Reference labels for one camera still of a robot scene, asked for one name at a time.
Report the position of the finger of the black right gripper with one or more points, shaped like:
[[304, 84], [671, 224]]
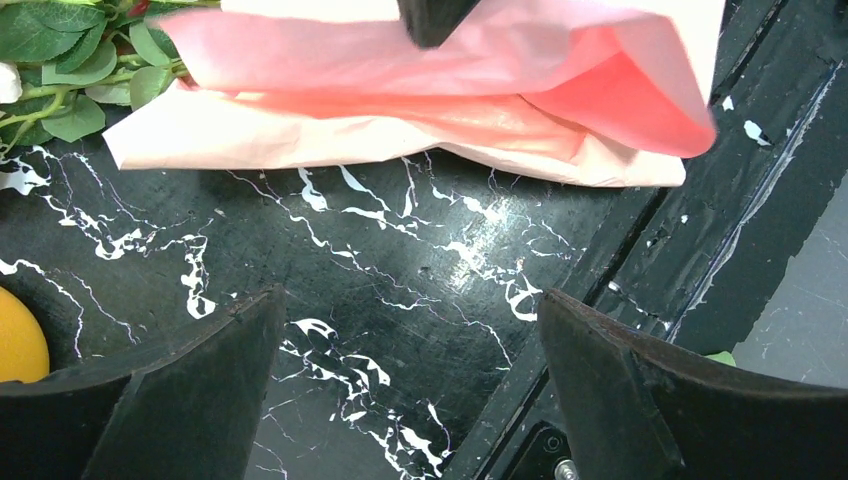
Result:
[[429, 23]]

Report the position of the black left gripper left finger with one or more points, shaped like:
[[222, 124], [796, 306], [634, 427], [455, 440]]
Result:
[[183, 405]]

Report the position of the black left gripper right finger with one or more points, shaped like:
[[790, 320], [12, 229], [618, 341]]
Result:
[[637, 407]]

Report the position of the yellow cylindrical vase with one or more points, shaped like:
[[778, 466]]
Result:
[[24, 351]]

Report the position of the pink wrapping paper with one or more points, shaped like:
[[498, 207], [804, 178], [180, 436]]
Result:
[[593, 93]]

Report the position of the pink rose bouquet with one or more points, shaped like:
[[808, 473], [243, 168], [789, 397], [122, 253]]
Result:
[[63, 61]]

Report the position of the green fallen leaf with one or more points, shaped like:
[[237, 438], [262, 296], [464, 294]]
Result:
[[723, 357]]

